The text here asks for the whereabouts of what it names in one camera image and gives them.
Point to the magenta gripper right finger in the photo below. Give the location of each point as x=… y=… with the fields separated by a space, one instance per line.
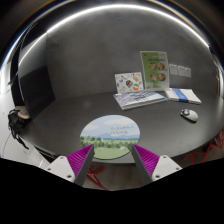
x=151 y=166

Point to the large patterned book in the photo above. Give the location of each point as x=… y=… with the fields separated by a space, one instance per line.
x=130 y=100

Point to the white wall papers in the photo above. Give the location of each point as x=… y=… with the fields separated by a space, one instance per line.
x=179 y=70

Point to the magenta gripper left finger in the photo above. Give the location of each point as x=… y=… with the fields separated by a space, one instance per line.
x=73 y=168

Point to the round landscape mouse pad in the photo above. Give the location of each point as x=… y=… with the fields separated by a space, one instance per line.
x=111 y=135

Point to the colourful illustrated card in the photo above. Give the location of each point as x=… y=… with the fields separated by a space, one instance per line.
x=129 y=82

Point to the green standing poster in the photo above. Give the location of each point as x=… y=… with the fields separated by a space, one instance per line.
x=156 y=70

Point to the black bag with cables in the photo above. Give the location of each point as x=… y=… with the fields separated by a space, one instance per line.
x=17 y=120

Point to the red metal table leg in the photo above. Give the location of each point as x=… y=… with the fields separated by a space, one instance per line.
x=216 y=142

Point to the white and grey computer mouse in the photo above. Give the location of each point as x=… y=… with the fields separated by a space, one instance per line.
x=190 y=115

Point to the white and blue booklet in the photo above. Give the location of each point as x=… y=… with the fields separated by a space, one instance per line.
x=182 y=95

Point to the black monitor panel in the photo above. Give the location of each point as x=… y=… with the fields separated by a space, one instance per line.
x=34 y=80

